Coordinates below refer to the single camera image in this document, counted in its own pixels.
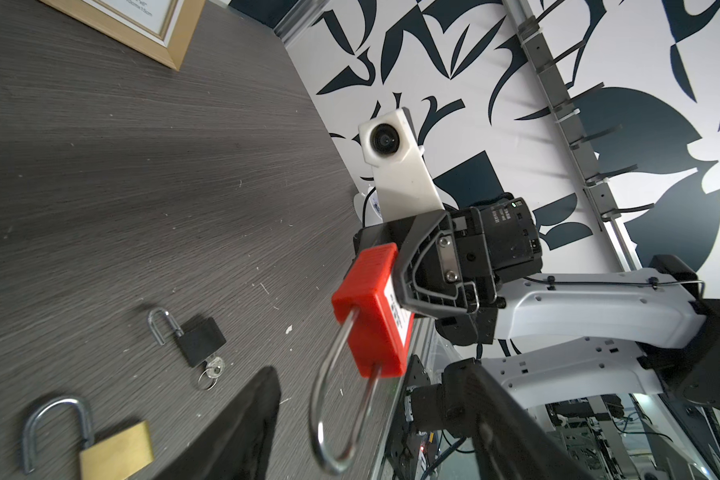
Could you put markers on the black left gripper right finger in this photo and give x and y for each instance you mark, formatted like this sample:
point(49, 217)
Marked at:
point(508, 443)

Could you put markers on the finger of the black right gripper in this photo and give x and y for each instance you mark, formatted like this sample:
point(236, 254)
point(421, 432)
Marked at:
point(424, 291)
point(416, 238)

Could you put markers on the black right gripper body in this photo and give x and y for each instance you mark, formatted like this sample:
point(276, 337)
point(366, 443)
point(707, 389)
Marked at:
point(495, 243)

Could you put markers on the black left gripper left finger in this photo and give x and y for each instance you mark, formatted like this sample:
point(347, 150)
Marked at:
point(237, 444)

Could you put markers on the red padlock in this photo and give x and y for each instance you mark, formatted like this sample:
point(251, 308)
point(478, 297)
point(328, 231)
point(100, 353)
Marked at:
point(376, 328)

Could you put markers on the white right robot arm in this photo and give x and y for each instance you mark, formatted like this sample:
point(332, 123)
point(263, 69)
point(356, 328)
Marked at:
point(648, 331)

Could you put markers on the white alarm clock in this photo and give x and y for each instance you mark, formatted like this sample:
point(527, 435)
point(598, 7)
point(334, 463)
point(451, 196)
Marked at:
point(367, 209)

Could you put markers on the black padlock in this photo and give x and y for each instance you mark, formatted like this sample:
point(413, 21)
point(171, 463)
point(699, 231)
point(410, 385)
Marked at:
point(199, 344)

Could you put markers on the brass padlock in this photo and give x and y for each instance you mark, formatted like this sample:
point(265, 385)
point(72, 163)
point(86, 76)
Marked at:
point(120, 456)

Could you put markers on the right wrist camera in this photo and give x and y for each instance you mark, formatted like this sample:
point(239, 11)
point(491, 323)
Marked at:
point(404, 186)

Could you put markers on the grey wall hook rack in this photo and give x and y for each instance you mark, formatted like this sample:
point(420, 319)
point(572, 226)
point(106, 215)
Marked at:
point(563, 109)

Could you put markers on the gold picture frame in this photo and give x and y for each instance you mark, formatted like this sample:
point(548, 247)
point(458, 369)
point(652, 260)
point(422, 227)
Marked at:
point(159, 29)

